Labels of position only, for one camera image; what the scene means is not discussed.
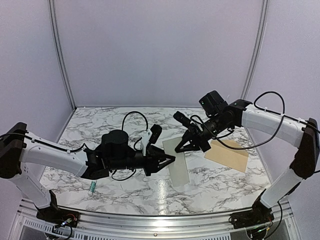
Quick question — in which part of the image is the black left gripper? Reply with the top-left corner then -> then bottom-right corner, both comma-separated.
108,147 -> 176,177

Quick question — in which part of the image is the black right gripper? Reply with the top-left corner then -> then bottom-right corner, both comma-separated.
175,113 -> 231,153

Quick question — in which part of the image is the cream letter paper sheet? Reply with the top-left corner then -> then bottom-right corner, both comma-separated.
162,137 -> 190,188

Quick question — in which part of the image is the brown kraft paper envelope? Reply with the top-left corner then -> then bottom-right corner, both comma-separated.
204,140 -> 249,173

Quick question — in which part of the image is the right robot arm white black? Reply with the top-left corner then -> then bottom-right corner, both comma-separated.
173,97 -> 320,224

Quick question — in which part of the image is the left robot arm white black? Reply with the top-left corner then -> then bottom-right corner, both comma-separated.
0,122 -> 175,223

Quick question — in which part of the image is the white green glue stick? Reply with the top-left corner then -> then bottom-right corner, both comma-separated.
87,180 -> 97,196

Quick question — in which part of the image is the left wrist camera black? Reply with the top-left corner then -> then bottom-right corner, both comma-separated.
149,124 -> 162,144

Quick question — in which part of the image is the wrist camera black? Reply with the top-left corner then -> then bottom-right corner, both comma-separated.
149,124 -> 162,144
199,90 -> 228,118

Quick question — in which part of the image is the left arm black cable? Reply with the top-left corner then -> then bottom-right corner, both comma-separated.
111,111 -> 151,181

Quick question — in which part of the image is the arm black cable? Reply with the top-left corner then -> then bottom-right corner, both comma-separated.
111,111 -> 151,181
189,91 -> 286,151

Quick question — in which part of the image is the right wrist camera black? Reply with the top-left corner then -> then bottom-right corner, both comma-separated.
199,90 -> 228,118

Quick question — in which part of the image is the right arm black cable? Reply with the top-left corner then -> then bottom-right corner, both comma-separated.
189,91 -> 286,151

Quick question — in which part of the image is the aluminium table front rail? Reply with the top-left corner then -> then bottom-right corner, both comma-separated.
9,197 -> 301,240

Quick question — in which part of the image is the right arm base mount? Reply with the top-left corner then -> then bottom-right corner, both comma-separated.
228,210 -> 275,229

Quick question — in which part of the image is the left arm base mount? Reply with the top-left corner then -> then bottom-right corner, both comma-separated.
36,190 -> 80,228

